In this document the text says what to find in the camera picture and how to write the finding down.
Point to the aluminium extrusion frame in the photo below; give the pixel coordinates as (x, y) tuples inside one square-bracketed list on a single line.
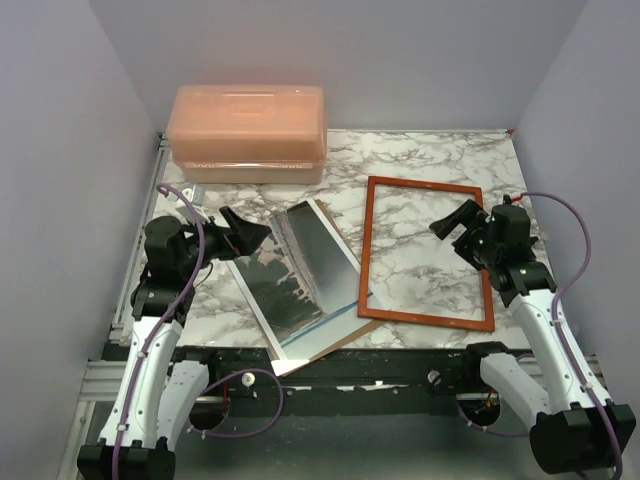
[(101, 378)]

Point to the orange translucent plastic storage box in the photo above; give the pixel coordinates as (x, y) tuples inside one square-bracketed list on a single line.
[(249, 134)]

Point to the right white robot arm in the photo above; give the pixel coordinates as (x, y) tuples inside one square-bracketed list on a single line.
[(573, 423)]

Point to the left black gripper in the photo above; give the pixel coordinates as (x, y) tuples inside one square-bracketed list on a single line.
[(247, 239)]

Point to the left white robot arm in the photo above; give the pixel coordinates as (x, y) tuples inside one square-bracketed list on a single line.
[(157, 391)]

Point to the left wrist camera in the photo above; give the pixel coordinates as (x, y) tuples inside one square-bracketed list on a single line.
[(196, 195)]

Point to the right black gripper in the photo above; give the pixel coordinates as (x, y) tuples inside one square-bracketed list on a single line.
[(475, 217)]

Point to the brown cardboard backing board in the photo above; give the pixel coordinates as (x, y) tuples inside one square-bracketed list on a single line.
[(313, 341)]

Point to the orange wooden picture frame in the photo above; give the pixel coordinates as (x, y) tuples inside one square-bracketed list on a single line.
[(487, 325)]

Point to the landscape photo print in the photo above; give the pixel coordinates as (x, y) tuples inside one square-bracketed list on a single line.
[(276, 296)]

